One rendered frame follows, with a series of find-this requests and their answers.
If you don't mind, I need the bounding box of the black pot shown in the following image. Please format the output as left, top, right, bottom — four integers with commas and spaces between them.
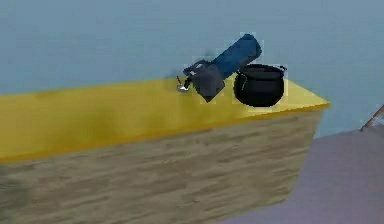
233, 63, 288, 108

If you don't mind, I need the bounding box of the small silver cup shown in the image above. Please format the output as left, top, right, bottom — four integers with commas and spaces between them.
176, 76, 191, 93

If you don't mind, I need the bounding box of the brown wooden stick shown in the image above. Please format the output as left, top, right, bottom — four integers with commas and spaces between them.
359, 104, 384, 132

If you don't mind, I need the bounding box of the yellow topped wooden counter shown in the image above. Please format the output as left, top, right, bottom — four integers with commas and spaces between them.
0, 73, 331, 224

